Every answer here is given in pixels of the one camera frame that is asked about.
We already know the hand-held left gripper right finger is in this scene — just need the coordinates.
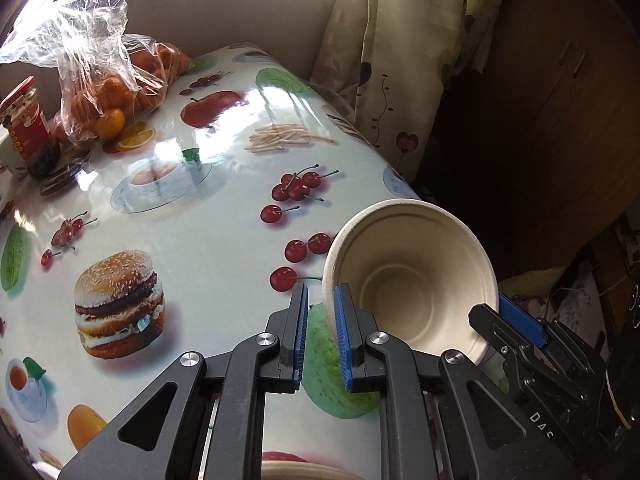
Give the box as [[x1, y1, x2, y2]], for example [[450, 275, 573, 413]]
[[333, 283, 581, 480]]

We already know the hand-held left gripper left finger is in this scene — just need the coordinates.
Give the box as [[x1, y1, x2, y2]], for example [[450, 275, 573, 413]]
[[57, 283, 309, 480]]

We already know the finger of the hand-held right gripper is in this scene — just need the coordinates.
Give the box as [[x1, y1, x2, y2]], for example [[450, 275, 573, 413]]
[[468, 302, 538, 377], [498, 293, 567, 352]]

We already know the beige paper bowl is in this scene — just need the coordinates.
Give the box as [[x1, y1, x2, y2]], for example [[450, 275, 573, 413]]
[[322, 199, 501, 367], [260, 460, 373, 480]]

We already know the pale yellow printed cloth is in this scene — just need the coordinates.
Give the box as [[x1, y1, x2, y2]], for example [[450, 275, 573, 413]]
[[500, 260, 613, 361]]

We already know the food printed tablecloth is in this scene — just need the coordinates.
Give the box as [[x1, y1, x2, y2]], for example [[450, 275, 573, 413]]
[[0, 42, 501, 480]]

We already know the brown wooden cabinet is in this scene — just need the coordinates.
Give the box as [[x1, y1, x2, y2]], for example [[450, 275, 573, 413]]
[[415, 0, 640, 271]]

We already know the cream patterned curtain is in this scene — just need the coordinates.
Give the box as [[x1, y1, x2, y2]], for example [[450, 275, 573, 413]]
[[310, 0, 521, 183]]

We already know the clear bag of oranges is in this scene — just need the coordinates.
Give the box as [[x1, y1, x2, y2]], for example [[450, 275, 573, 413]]
[[0, 0, 193, 143]]

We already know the red label jar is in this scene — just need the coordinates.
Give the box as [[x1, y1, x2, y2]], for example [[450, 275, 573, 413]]
[[0, 76, 63, 181]]

